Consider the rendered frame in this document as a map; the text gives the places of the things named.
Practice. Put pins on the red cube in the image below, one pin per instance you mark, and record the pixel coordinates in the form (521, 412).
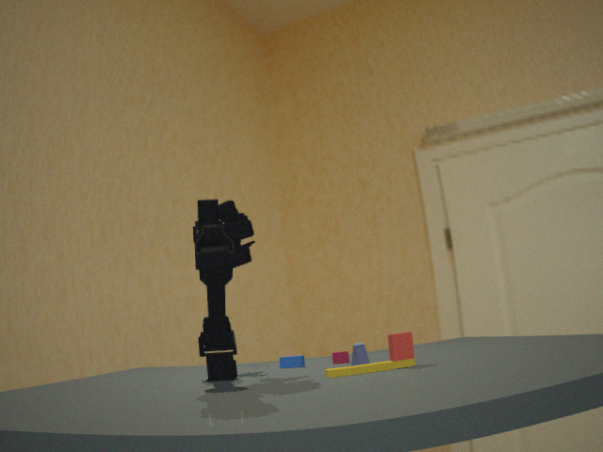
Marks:
(341, 357)

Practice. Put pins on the yellow bar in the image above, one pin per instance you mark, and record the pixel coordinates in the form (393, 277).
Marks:
(401, 353)

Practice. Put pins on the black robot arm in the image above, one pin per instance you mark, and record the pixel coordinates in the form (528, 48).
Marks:
(215, 257)

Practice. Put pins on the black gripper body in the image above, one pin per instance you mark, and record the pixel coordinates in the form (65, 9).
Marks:
(227, 211)

